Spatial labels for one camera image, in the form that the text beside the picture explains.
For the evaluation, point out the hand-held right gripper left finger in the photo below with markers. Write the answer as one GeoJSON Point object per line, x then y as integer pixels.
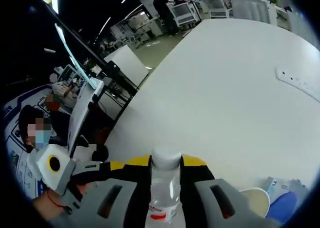
{"type": "Point", "coordinates": [135, 203]}

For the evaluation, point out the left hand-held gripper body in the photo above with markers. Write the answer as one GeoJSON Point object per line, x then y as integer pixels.
{"type": "Point", "coordinates": [53, 165]}

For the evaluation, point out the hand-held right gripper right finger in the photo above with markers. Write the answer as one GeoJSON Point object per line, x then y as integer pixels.
{"type": "Point", "coordinates": [200, 200]}

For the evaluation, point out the clear plastic bottle item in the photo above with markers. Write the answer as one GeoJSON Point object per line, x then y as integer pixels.
{"type": "Point", "coordinates": [165, 188]}

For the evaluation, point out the paper cup item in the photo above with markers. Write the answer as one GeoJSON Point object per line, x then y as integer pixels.
{"type": "Point", "coordinates": [255, 203]}

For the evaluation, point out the wet wipes pack blue lid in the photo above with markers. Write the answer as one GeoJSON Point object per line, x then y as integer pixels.
{"type": "Point", "coordinates": [285, 205]}

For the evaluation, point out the white tabletop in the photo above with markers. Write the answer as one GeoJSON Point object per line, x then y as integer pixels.
{"type": "Point", "coordinates": [212, 100]}

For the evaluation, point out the person's left hand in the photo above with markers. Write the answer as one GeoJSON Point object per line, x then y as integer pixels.
{"type": "Point", "coordinates": [77, 193]}

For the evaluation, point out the white panel stand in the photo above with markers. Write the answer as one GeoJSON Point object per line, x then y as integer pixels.
{"type": "Point", "coordinates": [82, 117]}

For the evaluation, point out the person's head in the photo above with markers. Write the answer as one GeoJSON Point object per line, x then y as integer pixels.
{"type": "Point", "coordinates": [26, 112]}

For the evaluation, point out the large display screen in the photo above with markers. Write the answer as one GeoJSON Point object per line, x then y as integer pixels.
{"type": "Point", "coordinates": [95, 48]}

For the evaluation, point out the white machine cart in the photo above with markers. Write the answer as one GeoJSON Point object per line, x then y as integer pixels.
{"type": "Point", "coordinates": [185, 12]}

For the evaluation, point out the green potted plant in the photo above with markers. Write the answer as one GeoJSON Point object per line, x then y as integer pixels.
{"type": "Point", "coordinates": [272, 0]}

